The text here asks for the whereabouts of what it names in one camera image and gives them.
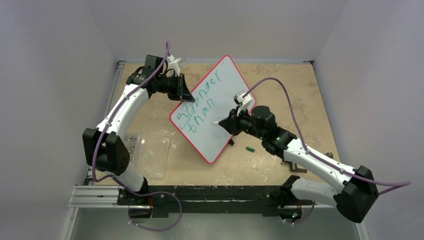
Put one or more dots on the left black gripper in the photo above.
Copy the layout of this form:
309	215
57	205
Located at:
181	92

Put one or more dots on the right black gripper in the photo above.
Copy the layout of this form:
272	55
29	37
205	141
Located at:
234	122

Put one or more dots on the green marker cap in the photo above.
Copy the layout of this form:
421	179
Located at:
250	149

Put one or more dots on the red-framed whiteboard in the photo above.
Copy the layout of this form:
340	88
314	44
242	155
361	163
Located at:
214	98

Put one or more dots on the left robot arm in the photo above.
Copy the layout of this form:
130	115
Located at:
104	146

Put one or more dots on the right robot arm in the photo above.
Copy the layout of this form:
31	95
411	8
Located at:
350	190

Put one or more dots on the clear plastic screw box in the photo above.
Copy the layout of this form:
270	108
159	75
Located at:
149	154

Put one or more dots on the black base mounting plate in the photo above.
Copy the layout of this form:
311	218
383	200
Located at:
268	201

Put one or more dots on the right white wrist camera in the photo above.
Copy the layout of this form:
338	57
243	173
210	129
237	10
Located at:
242	100

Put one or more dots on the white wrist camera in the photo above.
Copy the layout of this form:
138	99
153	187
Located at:
242	100
175	64

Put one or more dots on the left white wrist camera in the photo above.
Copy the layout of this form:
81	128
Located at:
175	64

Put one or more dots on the grey metal crank handle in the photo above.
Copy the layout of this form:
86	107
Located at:
293	167

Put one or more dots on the aluminium frame rail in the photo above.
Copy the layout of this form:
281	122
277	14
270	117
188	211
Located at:
106	196

